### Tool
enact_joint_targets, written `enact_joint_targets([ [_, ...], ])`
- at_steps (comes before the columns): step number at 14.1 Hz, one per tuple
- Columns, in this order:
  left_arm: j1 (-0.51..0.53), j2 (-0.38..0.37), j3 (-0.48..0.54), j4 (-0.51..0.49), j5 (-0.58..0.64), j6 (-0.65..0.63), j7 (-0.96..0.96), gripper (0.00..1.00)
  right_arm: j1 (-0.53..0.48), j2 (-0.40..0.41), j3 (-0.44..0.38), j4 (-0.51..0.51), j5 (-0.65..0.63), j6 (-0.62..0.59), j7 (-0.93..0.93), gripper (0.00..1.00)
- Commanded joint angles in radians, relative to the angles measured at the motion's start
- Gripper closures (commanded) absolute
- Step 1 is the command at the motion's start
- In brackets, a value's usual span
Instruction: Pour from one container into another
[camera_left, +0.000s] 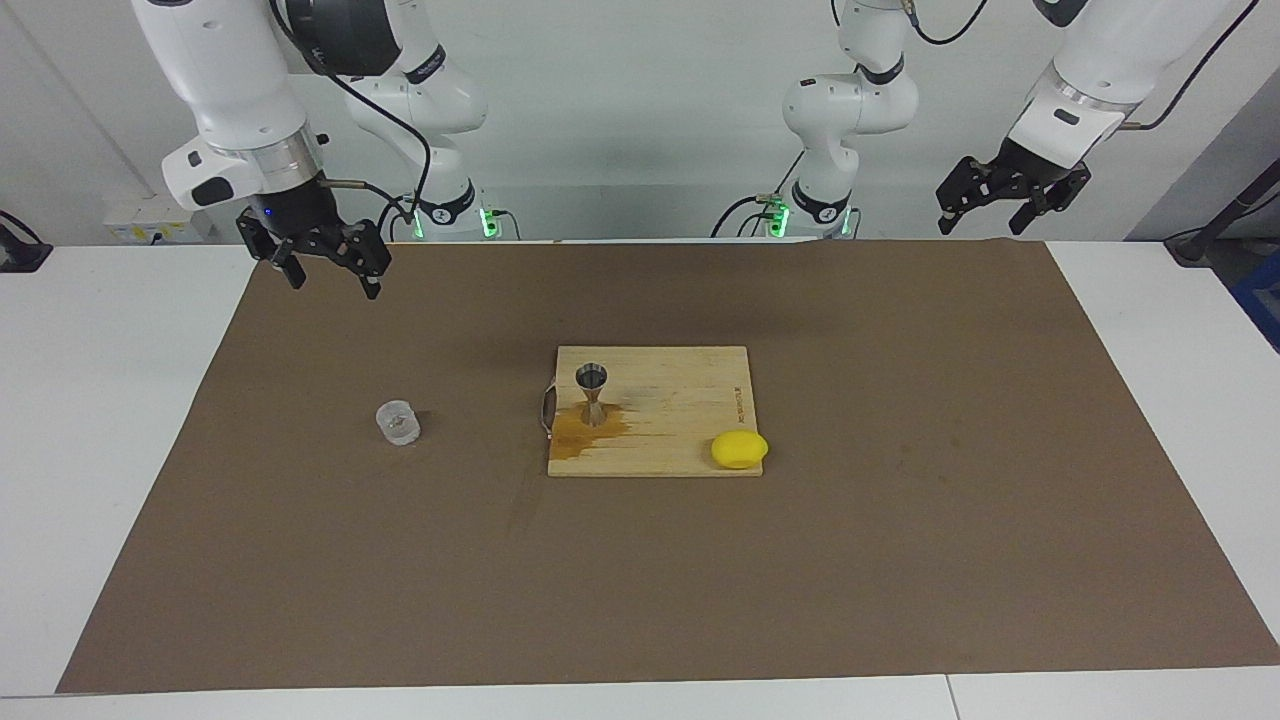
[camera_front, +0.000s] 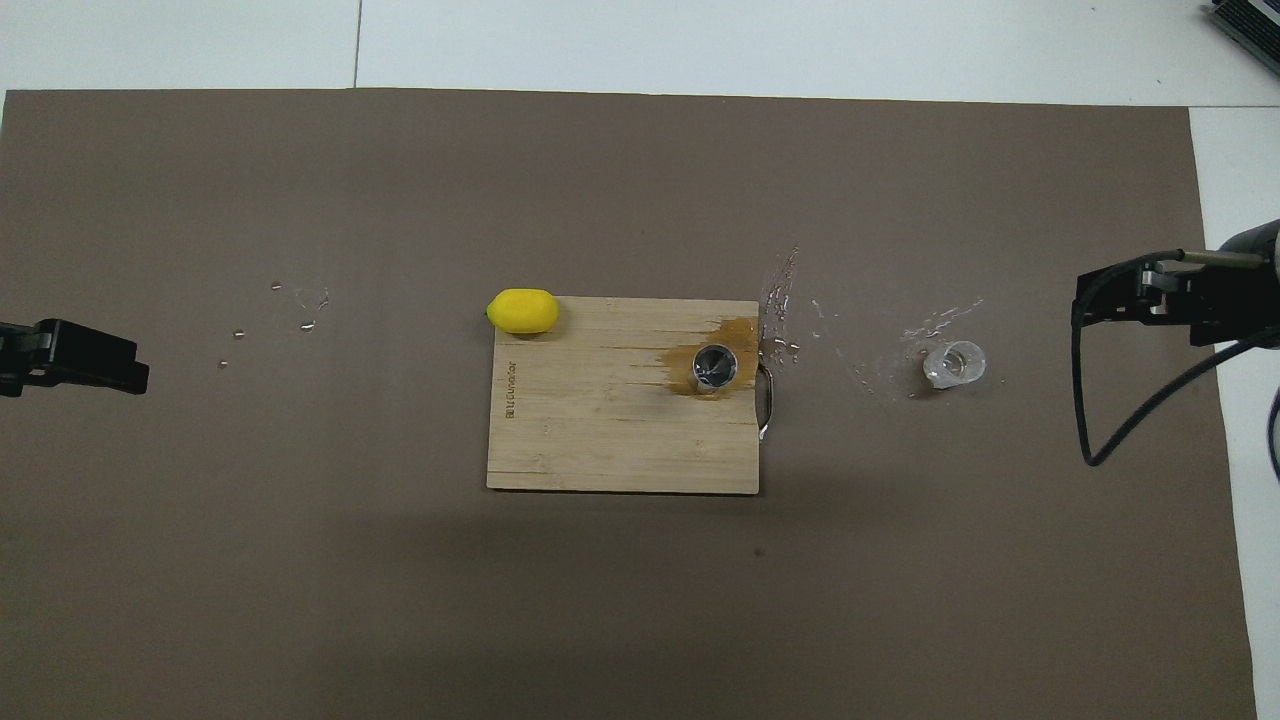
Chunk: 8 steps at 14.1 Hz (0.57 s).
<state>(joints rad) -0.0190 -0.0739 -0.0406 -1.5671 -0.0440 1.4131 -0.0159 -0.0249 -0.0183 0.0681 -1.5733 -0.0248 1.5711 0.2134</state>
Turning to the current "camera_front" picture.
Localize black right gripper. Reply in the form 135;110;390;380
1075;255;1280;348

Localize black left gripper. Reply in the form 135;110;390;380
0;317;152;398

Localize small clear glass cup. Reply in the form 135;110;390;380
921;340;988;389

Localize steel double jigger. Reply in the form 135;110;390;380
692;343;741;394

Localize dark grey ribbed device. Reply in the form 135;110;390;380
1203;0;1280;63

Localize brown table mat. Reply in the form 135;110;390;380
0;88;1259;720

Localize yellow lemon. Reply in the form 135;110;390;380
486;288;561;335

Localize bamboo cutting board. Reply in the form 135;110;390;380
486;297;776;496

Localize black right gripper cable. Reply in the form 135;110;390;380
1070;250;1280;468

